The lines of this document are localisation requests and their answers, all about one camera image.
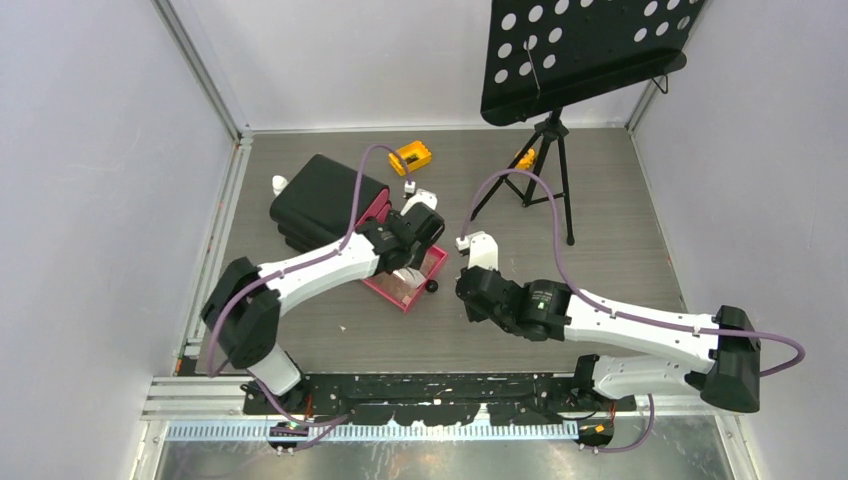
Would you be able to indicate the long eyeshadow palette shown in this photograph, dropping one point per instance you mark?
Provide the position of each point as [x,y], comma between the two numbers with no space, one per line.
[395,291]

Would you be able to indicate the yellow toy object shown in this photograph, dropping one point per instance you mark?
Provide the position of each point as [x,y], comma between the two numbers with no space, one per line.
[527,161]

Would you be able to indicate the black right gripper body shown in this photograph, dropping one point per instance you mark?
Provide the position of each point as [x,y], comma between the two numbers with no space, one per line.
[476,315]

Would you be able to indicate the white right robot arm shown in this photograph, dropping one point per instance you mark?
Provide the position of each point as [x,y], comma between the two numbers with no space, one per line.
[716,357]

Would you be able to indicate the white bottle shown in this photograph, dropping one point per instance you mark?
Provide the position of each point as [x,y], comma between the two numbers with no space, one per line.
[279,183]

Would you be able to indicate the black perforated music stand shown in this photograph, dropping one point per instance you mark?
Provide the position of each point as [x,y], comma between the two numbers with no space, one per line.
[545,55]

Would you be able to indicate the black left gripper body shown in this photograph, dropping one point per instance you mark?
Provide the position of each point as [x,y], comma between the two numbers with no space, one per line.
[416,255]

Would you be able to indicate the black drawer organizer cabinet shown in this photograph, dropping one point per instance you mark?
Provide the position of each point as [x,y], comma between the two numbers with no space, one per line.
[314,209]

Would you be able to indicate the false eyelash card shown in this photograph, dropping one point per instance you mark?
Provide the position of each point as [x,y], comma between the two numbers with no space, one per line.
[411,277]

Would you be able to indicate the yellow toy block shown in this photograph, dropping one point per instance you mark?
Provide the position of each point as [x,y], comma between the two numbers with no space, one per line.
[415,156]

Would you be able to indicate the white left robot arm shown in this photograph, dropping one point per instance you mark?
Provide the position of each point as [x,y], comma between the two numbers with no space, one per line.
[247,302]

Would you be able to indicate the black tripod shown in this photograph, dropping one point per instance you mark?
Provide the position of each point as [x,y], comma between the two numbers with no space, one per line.
[548,133]

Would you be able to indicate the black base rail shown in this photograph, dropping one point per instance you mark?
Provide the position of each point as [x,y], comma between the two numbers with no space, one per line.
[445,399]

